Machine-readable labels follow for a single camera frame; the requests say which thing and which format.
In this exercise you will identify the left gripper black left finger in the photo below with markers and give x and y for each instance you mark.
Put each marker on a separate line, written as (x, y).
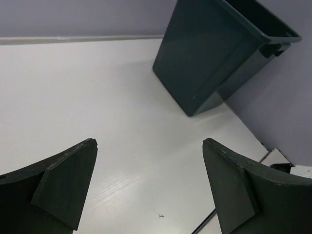
(48, 197)

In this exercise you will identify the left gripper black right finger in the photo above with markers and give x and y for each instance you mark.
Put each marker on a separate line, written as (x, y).
(252, 198)

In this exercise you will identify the dark green plastic bin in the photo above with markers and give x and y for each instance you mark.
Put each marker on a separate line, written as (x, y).
(211, 48)

